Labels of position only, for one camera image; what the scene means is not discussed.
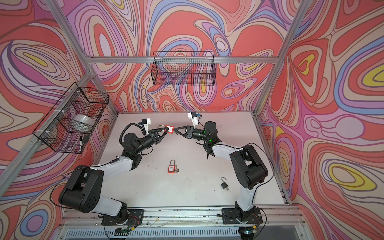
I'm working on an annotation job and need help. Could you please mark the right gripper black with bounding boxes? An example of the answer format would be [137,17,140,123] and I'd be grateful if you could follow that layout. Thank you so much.
[174,125,209,142]

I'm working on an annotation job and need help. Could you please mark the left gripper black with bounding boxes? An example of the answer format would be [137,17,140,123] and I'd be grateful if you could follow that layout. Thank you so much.
[133,129,168,157]

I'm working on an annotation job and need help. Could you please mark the red padlock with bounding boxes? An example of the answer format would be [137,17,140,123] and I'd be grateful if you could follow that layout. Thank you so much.
[158,125,175,134]
[168,160,176,174]

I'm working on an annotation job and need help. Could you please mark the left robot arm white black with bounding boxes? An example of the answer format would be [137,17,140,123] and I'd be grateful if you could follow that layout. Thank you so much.
[58,124,169,224]

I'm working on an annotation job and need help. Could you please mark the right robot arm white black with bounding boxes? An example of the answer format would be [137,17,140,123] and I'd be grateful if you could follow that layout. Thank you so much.
[174,121,269,225]

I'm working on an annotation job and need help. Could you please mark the small black padlock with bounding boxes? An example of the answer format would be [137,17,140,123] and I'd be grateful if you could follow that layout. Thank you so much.
[221,177,229,191]

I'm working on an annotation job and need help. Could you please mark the white tape roll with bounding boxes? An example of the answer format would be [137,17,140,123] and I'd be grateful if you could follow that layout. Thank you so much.
[70,115,95,134]

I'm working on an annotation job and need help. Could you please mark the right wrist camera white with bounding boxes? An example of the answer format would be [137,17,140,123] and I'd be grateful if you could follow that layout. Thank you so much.
[187,112,200,128]

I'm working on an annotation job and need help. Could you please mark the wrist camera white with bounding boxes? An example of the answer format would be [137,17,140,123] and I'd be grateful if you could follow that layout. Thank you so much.
[139,118,151,136]
[187,112,200,128]

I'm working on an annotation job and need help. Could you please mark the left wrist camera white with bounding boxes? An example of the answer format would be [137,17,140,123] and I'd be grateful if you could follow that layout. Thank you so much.
[139,118,151,136]

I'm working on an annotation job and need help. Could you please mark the black wire basket back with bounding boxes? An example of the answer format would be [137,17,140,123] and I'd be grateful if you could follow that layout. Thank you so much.
[151,51,217,86]

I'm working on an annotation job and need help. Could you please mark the black wire basket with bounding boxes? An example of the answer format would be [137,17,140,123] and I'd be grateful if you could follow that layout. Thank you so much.
[33,83,110,154]
[151,51,217,86]

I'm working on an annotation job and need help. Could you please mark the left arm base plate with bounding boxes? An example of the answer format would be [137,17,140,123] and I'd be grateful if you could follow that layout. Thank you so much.
[102,209,145,227]

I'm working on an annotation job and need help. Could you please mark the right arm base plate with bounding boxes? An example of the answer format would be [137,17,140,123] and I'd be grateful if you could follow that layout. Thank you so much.
[218,207,264,226]

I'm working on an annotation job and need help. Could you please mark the black wire basket left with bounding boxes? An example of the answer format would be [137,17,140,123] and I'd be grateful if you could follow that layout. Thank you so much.
[33,83,110,154]

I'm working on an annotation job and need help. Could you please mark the aluminium front rail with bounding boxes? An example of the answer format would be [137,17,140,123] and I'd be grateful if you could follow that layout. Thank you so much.
[59,205,307,228]

